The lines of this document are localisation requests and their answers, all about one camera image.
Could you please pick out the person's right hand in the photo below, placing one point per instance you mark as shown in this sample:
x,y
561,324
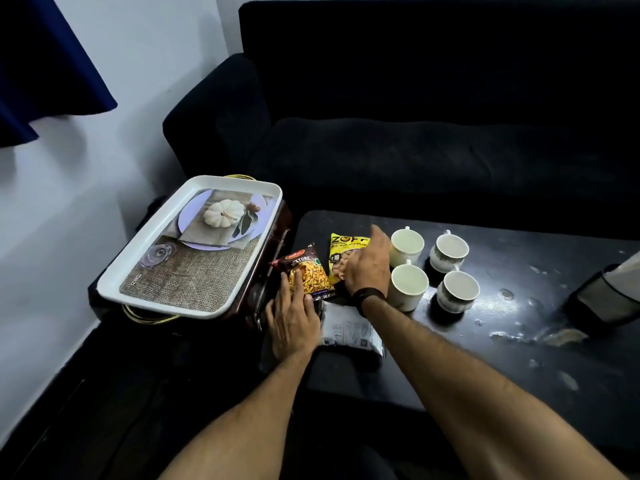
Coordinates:
x,y
367,269

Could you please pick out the person's left hand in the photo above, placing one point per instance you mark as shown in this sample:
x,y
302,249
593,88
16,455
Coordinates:
x,y
292,327

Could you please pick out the person's left little finger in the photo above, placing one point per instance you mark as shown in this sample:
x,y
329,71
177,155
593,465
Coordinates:
x,y
271,308

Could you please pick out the person's left middle finger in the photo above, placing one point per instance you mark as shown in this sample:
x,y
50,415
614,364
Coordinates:
x,y
298,287

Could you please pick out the person's right thumb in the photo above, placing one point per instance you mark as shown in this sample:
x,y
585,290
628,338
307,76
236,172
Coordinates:
x,y
380,238

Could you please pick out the yellow snack packet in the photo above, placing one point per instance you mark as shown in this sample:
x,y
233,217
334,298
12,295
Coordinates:
x,y
340,249

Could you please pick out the person's right forearm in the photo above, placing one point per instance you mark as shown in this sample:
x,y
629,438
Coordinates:
x,y
450,384

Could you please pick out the person's left forearm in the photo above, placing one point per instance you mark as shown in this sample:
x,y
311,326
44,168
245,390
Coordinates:
x,y
240,434

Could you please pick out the dark red snack packet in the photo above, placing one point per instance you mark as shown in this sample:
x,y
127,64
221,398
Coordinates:
x,y
314,275

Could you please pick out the white patterned cup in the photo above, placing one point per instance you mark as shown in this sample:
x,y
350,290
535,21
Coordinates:
x,y
406,243
457,289
449,249
407,287

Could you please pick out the dark wooden side table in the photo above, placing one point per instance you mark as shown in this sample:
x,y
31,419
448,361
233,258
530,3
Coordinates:
x,y
272,269

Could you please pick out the black wristband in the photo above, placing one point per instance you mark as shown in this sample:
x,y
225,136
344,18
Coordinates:
x,y
367,296

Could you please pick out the white printed packet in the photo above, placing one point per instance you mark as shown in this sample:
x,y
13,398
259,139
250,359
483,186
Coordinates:
x,y
350,328

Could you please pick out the white tray with pumpkin print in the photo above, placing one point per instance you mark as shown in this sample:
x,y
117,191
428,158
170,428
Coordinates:
x,y
200,279

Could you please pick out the black sofa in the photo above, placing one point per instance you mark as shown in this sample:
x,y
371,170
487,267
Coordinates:
x,y
425,144

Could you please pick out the blue curtain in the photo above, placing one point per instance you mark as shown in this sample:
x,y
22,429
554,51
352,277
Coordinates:
x,y
45,69

